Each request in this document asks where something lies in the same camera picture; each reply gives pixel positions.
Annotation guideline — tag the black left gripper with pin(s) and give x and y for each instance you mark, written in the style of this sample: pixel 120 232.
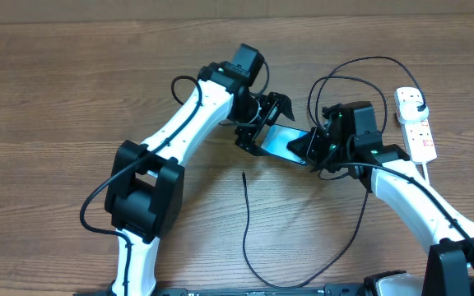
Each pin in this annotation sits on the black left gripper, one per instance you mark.
pixel 272 102

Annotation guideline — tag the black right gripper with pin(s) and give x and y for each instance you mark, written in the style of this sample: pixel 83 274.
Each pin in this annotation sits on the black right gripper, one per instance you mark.
pixel 309 150

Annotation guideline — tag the white power strip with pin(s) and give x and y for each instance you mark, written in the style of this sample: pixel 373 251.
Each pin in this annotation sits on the white power strip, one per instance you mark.
pixel 417 137

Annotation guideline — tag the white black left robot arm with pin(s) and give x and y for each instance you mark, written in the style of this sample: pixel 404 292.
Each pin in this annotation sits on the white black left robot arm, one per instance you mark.
pixel 145 194

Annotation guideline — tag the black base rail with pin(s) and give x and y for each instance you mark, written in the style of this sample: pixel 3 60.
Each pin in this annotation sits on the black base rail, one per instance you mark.
pixel 342 289

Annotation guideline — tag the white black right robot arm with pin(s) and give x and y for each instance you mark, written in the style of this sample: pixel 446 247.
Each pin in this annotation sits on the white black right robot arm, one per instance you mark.
pixel 350 139

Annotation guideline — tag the white charger plug adapter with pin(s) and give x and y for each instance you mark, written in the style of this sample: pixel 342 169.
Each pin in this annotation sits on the white charger plug adapter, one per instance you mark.
pixel 408 113

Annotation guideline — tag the Galaxy smartphone blue screen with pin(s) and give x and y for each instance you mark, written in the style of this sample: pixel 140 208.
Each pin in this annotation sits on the Galaxy smartphone blue screen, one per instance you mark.
pixel 276 141

